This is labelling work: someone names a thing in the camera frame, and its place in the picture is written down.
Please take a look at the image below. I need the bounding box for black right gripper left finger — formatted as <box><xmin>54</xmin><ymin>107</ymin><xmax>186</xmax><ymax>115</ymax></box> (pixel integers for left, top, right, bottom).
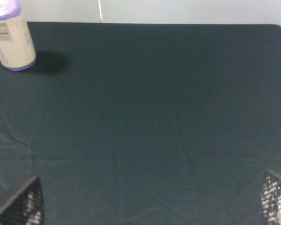
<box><xmin>0</xmin><ymin>176</ymin><xmax>44</xmax><ymax>225</ymax></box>

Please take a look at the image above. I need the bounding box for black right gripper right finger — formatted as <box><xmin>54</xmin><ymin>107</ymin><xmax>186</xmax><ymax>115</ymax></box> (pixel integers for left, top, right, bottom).
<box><xmin>260</xmin><ymin>170</ymin><xmax>281</xmax><ymax>225</ymax></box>

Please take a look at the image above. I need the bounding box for black tablecloth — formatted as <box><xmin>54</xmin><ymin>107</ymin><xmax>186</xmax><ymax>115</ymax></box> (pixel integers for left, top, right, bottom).
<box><xmin>0</xmin><ymin>22</ymin><xmax>281</xmax><ymax>225</ymax></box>

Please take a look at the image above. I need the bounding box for purple capped cylindrical roll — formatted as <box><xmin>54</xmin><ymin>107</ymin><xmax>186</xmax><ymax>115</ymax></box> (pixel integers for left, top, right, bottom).
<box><xmin>0</xmin><ymin>0</ymin><xmax>36</xmax><ymax>71</ymax></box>

